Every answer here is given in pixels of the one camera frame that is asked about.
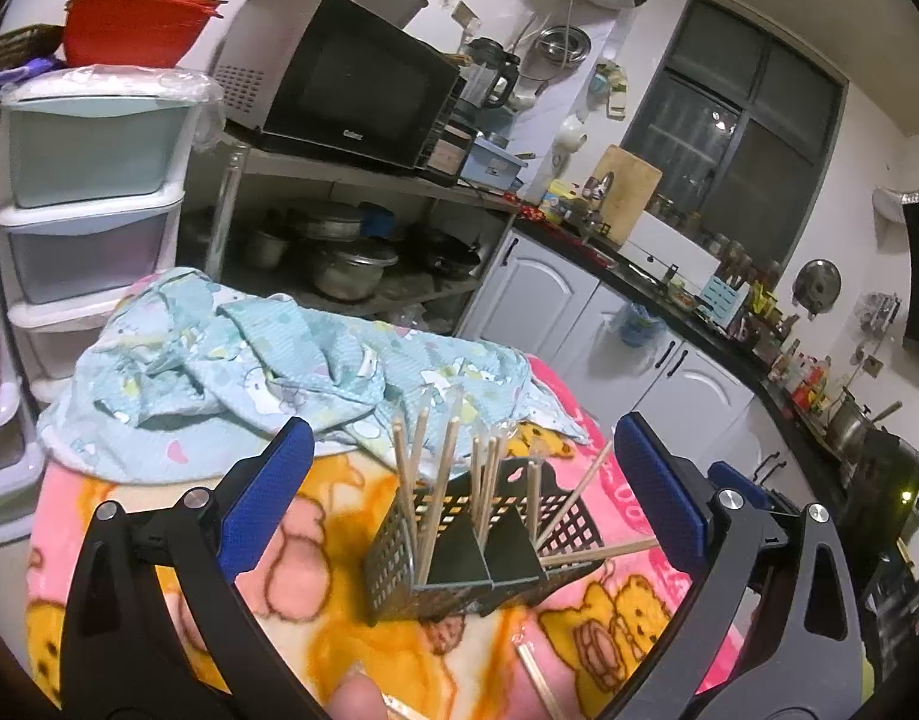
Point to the silver vent duct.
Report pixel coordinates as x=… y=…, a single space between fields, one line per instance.
x=909 y=199

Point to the blue plastic bag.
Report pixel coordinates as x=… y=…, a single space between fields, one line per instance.
x=639 y=326

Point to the white teapot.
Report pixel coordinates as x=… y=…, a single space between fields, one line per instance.
x=570 y=139

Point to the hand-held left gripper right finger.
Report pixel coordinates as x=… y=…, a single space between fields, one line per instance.
x=658 y=480

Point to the black gas stove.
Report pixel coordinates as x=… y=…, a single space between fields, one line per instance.
x=887 y=480

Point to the red plastic basin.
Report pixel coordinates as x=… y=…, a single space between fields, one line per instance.
x=137 y=30

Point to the bunch of bamboo chopsticks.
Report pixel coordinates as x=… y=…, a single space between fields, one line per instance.
x=429 y=510

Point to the row of windowsill jars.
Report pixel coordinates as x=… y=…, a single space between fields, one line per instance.
x=722 y=247

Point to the black countertop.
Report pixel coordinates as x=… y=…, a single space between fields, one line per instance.
x=654 y=300

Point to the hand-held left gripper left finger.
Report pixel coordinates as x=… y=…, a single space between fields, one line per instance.
x=272 y=495

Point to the black wok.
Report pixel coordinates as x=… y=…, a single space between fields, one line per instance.
x=448 y=255

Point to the wooden cutting board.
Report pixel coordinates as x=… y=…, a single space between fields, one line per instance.
x=628 y=187

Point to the blue knife rack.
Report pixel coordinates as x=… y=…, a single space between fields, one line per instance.
x=722 y=300

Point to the dark window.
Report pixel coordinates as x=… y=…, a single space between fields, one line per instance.
x=729 y=127

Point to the metal shelf rack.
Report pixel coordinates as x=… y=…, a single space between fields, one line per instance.
x=354 y=187

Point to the kitchen faucet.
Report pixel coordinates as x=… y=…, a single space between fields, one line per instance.
x=598 y=191

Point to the black microwave oven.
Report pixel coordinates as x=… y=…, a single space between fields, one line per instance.
x=339 y=90

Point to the dark green utensil basket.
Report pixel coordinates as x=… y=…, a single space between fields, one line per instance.
x=459 y=562

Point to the light blue printed cloth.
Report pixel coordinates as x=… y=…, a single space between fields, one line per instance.
x=242 y=360

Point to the steel stockpot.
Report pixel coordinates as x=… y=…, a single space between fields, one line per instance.
x=849 y=424

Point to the blender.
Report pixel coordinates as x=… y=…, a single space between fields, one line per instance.
x=486 y=79

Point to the light blue box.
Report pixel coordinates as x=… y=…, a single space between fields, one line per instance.
x=489 y=165

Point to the hanging steel bowl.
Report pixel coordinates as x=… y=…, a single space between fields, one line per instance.
x=564 y=41

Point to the hanging pot lid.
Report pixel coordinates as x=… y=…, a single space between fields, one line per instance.
x=818 y=286

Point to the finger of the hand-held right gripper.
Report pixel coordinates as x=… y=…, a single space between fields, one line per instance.
x=733 y=476

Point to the person's left hand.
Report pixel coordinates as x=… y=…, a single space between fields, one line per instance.
x=366 y=697

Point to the steel pot with lid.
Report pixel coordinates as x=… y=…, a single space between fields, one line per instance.
x=351 y=270

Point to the row of condiment bottles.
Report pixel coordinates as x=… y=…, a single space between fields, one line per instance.
x=801 y=382

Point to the pink printed blanket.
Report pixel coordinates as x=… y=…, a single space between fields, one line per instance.
x=332 y=637

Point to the wicker basket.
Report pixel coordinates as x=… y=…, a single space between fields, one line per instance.
x=17 y=45

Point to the white kitchen cabinets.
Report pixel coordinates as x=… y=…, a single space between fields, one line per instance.
x=534 y=300

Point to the small steel pot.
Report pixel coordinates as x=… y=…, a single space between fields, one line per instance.
x=264 y=247

